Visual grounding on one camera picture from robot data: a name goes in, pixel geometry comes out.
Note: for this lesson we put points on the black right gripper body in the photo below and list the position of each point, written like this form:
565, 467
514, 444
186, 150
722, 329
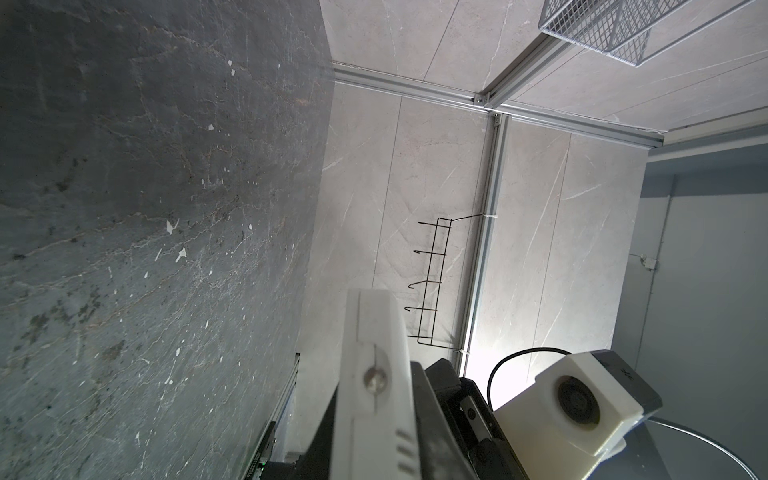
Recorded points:
473, 425

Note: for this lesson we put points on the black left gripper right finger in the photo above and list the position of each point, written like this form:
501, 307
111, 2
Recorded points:
440, 455

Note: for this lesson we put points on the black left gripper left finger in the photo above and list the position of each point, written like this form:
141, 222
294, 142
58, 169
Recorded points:
315, 463

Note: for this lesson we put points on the white remote control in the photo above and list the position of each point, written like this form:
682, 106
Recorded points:
374, 432

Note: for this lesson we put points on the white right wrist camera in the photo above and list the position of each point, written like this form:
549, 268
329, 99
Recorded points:
576, 414

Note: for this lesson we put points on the black wire hook rack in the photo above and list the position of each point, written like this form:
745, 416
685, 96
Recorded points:
437, 253

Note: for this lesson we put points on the aluminium frame profile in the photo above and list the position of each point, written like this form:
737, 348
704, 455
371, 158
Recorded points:
497, 104

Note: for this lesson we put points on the white wire mesh basket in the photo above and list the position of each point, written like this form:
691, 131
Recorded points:
619, 29

